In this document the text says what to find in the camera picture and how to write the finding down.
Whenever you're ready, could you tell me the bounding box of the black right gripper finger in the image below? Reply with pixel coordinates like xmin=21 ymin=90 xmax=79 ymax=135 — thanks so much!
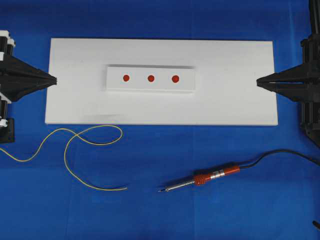
xmin=256 ymin=63 xmax=308 ymax=84
xmin=257 ymin=82 xmax=308 ymax=102

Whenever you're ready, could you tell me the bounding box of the small white raised plate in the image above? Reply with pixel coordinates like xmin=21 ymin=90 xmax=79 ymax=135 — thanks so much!
xmin=106 ymin=66 xmax=196 ymax=93

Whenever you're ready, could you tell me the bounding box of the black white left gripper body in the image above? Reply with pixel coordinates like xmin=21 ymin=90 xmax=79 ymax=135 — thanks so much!
xmin=0 ymin=30 xmax=16 ymax=128

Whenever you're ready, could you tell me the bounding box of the yellow solder wire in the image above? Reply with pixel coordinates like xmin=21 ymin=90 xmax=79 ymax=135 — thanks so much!
xmin=0 ymin=124 xmax=129 ymax=192

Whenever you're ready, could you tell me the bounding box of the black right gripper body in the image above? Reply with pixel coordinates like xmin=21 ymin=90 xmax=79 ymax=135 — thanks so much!
xmin=300 ymin=34 xmax=320 ymax=133

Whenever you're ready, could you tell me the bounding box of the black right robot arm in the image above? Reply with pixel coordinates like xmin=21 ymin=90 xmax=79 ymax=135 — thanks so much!
xmin=256 ymin=0 xmax=320 ymax=136

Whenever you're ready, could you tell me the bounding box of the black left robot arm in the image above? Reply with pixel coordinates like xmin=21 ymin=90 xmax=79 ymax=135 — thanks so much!
xmin=0 ymin=30 xmax=57 ymax=144

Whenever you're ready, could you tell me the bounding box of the large white foam board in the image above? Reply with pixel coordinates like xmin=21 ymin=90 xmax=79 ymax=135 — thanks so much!
xmin=45 ymin=38 xmax=278 ymax=126

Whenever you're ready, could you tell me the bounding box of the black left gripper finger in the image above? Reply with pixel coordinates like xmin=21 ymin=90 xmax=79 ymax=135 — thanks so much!
xmin=0 ymin=54 xmax=57 ymax=83
xmin=0 ymin=80 xmax=57 ymax=102

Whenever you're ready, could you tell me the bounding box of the red handled soldering iron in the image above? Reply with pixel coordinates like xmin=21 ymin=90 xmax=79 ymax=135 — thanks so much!
xmin=158 ymin=166 xmax=240 ymax=193

